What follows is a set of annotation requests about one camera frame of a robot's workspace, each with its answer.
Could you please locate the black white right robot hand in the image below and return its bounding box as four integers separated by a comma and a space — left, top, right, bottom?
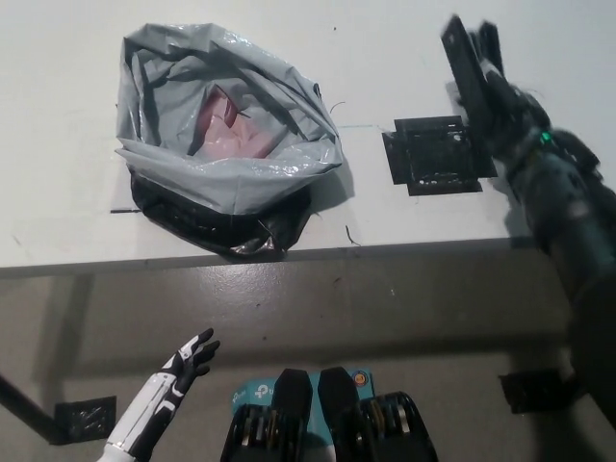
473, 20, 553, 170

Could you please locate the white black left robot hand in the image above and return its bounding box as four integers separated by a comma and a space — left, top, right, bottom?
106, 328, 221, 451

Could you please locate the black tape patch on table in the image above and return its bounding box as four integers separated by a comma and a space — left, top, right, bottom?
381, 115, 500, 197

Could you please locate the black metal table leg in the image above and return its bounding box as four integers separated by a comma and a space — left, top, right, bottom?
0, 371, 57, 445

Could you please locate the grey black plastic bag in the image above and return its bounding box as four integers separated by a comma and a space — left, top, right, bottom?
114, 33, 345, 264

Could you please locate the pink plastic item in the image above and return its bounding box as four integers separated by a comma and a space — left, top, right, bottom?
187, 83, 283, 159

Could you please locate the black teal robot torso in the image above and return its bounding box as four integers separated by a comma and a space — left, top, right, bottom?
221, 366, 439, 462

